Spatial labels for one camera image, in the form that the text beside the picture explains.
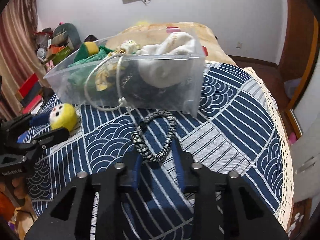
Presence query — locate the black white braided bracelet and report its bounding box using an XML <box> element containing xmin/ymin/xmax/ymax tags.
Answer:
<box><xmin>131</xmin><ymin>109</ymin><xmax>177</xmax><ymax>164</ymax></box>

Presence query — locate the white sock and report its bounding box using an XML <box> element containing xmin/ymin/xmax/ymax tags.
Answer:
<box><xmin>136</xmin><ymin>32</ymin><xmax>195</xmax><ymax>88</ymax></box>

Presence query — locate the green cardboard box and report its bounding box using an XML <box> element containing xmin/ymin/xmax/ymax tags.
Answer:
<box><xmin>46</xmin><ymin>46</ymin><xmax>73</xmax><ymax>65</ymax></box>

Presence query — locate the navy white patterned tablecloth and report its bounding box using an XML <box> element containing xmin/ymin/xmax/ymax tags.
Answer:
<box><xmin>27</xmin><ymin>63</ymin><xmax>293</xmax><ymax>239</ymax></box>

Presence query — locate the striped red beige curtain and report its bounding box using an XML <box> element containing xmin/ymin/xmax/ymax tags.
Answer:
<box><xmin>1</xmin><ymin>0</ymin><xmax>49</xmax><ymax>120</ymax></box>

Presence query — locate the brown wooden door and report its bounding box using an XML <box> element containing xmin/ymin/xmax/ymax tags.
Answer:
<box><xmin>279</xmin><ymin>0</ymin><xmax>319</xmax><ymax>111</ymax></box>

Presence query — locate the white wardrobe with hearts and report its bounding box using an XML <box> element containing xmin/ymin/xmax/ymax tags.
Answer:
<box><xmin>285</xmin><ymin>24</ymin><xmax>320</xmax><ymax>238</ymax></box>

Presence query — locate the dark purple garment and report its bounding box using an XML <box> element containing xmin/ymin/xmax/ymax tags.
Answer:
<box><xmin>84</xmin><ymin>35</ymin><xmax>98</xmax><ymax>42</ymax></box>

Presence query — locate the yellow green sponge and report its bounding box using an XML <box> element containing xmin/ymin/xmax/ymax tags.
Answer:
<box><xmin>74</xmin><ymin>42</ymin><xmax>99</xmax><ymax>63</ymax></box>

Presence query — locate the floral patterned cloth pouch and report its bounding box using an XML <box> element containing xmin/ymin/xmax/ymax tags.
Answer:
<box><xmin>95</xmin><ymin>40</ymin><xmax>141</xmax><ymax>92</ymax></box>

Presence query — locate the silver wire bangle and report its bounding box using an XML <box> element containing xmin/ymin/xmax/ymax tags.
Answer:
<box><xmin>84</xmin><ymin>53</ymin><xmax>127</xmax><ymax>112</ymax></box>

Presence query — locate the grey green plush toy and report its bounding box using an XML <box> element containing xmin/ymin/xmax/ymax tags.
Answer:
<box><xmin>51</xmin><ymin>23</ymin><xmax>81</xmax><ymax>50</ymax></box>

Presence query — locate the yellow plush doll head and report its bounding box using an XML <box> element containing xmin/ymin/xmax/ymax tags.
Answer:
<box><xmin>49</xmin><ymin>103</ymin><xmax>78</xmax><ymax>132</ymax></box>

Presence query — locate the red box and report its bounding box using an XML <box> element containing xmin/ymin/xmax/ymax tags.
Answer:
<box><xmin>15</xmin><ymin>73</ymin><xmax>39</xmax><ymax>101</ymax></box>

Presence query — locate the colourful fleece blanket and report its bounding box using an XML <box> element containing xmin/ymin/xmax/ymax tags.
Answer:
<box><xmin>103</xmin><ymin>22</ymin><xmax>236</xmax><ymax>66</ymax></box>

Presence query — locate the clear plastic storage box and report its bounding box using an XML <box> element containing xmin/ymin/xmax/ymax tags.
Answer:
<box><xmin>45</xmin><ymin>36</ymin><xmax>205</xmax><ymax>116</ymax></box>

